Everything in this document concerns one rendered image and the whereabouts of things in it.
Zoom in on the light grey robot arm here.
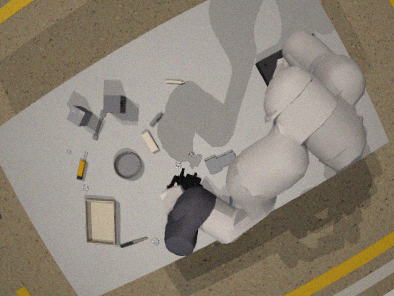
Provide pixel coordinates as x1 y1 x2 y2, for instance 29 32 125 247
161 30 366 256

